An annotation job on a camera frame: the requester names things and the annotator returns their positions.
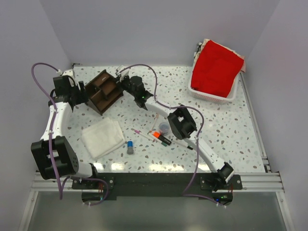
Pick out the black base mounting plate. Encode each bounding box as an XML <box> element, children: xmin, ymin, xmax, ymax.
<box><xmin>72</xmin><ymin>173</ymin><xmax>243</xmax><ymax>205</ymax></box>

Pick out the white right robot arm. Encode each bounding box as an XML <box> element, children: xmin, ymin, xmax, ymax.
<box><xmin>118</xmin><ymin>76</ymin><xmax>234</xmax><ymax>189</ymax></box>

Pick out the brown wooden desk organizer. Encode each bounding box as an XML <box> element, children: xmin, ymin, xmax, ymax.
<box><xmin>85</xmin><ymin>70</ymin><xmax>124</xmax><ymax>116</ymax></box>

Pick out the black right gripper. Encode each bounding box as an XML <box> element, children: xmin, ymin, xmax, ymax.
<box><xmin>113</xmin><ymin>75</ymin><xmax>137</xmax><ymax>98</ymax></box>

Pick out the pink capped white marker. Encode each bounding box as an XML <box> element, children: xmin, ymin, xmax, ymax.
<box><xmin>134</xmin><ymin>129</ymin><xmax>154</xmax><ymax>142</ymax></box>

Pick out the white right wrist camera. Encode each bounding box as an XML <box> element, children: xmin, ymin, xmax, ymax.
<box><xmin>115</xmin><ymin>65</ymin><xmax>129</xmax><ymax>82</ymax></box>

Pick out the orange capped black highlighter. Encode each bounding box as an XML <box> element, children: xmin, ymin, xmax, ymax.
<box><xmin>153</xmin><ymin>131</ymin><xmax>172</xmax><ymax>145</ymax></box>

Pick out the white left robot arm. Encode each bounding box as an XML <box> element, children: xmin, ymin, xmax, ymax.
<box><xmin>31</xmin><ymin>70</ymin><xmax>100</xmax><ymax>189</ymax></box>

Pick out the clear jar of paperclips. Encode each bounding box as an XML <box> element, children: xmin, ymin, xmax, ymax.
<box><xmin>158</xmin><ymin>122</ymin><xmax>170</xmax><ymax>136</ymax></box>

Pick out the white folded towel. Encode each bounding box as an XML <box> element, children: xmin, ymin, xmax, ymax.
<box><xmin>81</xmin><ymin>117</ymin><xmax>126</xmax><ymax>160</ymax></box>

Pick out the white plastic basket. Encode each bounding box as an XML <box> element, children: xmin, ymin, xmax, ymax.
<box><xmin>188</xmin><ymin>72</ymin><xmax>241</xmax><ymax>104</ymax></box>

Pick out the aluminium frame rail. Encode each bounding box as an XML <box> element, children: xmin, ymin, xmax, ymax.
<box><xmin>240</xmin><ymin>73</ymin><xmax>284</xmax><ymax>193</ymax></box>

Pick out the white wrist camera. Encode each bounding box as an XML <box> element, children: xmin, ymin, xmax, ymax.
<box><xmin>56</xmin><ymin>69</ymin><xmax>75</xmax><ymax>79</ymax></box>
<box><xmin>115</xmin><ymin>65</ymin><xmax>129</xmax><ymax>82</ymax></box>

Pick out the blue grey stamp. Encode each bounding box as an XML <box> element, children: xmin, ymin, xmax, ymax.
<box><xmin>127</xmin><ymin>141</ymin><xmax>134</xmax><ymax>154</ymax></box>

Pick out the peach capped white marker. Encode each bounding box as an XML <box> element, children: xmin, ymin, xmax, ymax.
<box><xmin>149</xmin><ymin>113</ymin><xmax>159</xmax><ymax>133</ymax></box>

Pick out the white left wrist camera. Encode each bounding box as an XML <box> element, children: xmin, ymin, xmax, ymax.
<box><xmin>56</xmin><ymin>69</ymin><xmax>75</xmax><ymax>79</ymax></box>

